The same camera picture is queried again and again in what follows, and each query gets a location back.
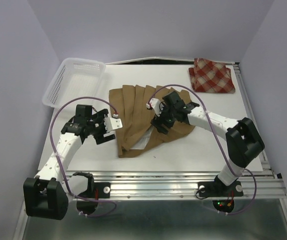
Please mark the brown skirt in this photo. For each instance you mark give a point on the brown skirt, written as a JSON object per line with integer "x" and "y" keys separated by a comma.
{"x": 130, "y": 102}

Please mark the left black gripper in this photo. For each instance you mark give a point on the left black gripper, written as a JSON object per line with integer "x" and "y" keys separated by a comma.
{"x": 99, "y": 138}

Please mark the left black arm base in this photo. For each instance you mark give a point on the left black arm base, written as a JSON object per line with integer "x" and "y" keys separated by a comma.
{"x": 83, "y": 184}

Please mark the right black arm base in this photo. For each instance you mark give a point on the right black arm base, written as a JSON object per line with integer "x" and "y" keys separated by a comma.
{"x": 217, "y": 189}

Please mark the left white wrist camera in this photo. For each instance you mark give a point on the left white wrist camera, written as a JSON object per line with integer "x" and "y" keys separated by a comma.
{"x": 112, "y": 124}

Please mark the aluminium frame rail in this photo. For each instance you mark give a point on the aluminium frame rail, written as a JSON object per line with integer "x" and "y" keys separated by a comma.
{"x": 155, "y": 192}

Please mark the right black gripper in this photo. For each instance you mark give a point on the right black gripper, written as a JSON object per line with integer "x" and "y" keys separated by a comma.
{"x": 156, "y": 121}

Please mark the white plastic basket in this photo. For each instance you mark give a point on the white plastic basket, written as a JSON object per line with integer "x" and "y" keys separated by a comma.
{"x": 75, "y": 77}

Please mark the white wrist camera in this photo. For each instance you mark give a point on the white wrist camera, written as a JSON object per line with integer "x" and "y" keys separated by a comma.
{"x": 156, "y": 105}
{"x": 112, "y": 124}

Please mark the red plaid skirt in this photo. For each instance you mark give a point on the red plaid skirt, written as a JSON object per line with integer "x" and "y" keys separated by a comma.
{"x": 208, "y": 76}

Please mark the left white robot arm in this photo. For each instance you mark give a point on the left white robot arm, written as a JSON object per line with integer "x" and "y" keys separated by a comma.
{"x": 48, "y": 194}

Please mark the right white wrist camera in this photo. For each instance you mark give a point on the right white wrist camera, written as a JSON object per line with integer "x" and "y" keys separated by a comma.
{"x": 156, "y": 105}

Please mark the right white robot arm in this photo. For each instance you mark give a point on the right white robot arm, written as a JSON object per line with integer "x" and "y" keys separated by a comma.
{"x": 243, "y": 140}

